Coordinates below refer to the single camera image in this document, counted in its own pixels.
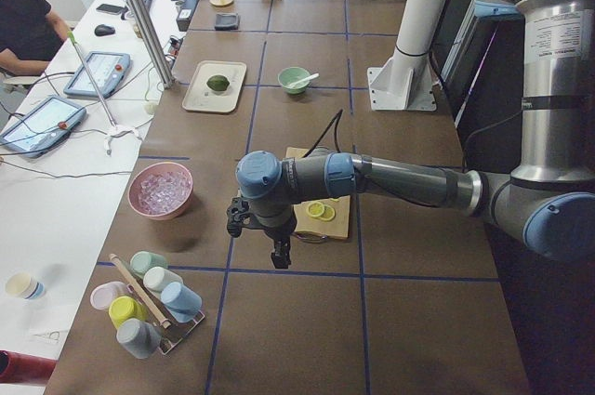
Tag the white paper cup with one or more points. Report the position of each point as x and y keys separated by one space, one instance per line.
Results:
x=24 y=285

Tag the green lime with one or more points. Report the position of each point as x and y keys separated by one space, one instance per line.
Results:
x=218 y=83

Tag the grey cup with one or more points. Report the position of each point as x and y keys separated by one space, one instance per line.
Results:
x=138 y=337

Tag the pink bowl with ice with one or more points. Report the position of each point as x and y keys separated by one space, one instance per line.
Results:
x=161 y=191

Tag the beige serving tray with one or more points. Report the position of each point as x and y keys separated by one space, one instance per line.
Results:
x=199 y=98

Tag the aluminium frame post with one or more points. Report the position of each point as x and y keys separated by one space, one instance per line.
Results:
x=151 y=41

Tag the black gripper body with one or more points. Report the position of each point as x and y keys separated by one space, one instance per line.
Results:
x=280 y=230

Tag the pink cup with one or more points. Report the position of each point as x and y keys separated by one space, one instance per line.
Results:
x=104 y=294

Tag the wooden cutting board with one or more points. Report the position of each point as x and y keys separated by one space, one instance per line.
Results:
x=269 y=184

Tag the yellow cup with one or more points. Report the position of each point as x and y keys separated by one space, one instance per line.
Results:
x=124 y=308

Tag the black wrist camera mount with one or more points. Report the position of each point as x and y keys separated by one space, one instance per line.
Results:
x=240 y=216

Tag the metal rod with stand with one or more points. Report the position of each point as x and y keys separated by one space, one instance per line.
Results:
x=116 y=130

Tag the green bowl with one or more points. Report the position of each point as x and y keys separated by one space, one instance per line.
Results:
x=293 y=80

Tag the light blue cup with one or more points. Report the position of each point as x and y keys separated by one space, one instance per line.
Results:
x=181 y=301

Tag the teach pendant tablet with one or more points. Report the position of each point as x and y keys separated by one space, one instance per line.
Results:
x=108 y=70
x=44 y=127

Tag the teach pendant tablet far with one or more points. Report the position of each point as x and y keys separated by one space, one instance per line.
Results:
x=108 y=70

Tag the black computer mouse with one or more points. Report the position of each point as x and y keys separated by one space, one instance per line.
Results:
x=104 y=30

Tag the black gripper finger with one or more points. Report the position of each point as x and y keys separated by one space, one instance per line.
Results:
x=280 y=254

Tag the seated person black shirt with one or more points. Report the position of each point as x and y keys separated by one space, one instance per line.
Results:
x=32 y=33

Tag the teach pendant tablet near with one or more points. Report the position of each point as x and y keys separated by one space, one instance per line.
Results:
x=44 y=127

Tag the cup rack with handle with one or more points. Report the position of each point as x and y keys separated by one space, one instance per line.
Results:
x=171 y=331

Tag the smartphone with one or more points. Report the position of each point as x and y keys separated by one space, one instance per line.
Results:
x=110 y=9

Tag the red object at corner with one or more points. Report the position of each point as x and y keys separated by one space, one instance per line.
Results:
x=18 y=368

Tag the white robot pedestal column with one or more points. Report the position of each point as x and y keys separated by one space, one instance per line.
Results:
x=404 y=82

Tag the mint green cup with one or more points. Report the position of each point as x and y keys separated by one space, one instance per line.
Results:
x=142 y=261

